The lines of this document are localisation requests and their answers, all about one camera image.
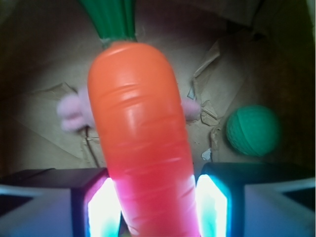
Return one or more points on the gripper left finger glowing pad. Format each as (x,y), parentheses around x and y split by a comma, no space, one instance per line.
(59,203)

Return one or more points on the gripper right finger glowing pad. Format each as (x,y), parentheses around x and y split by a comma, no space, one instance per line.
(256,200)

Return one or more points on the orange plastic toy carrot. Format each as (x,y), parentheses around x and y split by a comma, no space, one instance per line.
(138,115)

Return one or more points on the green foam ball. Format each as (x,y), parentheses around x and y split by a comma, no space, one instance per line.
(253,130)

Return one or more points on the pink plush bunny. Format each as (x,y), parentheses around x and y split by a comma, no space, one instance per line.
(75,113)

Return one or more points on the brown paper bag bin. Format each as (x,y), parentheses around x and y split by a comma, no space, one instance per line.
(47,47)

